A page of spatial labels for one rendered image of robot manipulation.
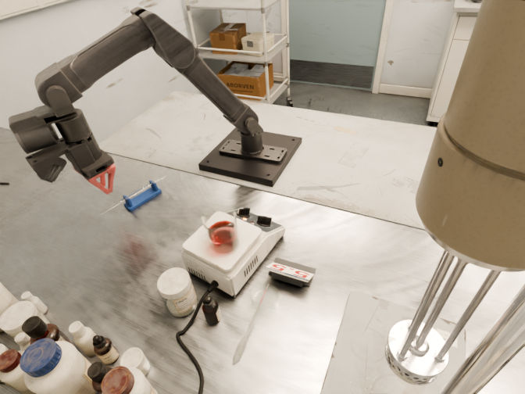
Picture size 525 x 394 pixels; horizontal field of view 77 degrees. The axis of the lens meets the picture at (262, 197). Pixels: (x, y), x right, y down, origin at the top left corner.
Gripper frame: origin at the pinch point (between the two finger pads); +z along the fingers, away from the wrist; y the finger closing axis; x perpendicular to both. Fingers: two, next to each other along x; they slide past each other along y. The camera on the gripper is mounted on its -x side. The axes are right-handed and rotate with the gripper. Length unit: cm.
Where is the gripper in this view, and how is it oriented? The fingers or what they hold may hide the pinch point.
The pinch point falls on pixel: (105, 187)
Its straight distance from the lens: 89.2
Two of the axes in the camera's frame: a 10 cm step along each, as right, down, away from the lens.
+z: 0.7, 7.4, 6.7
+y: 7.4, 4.1, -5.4
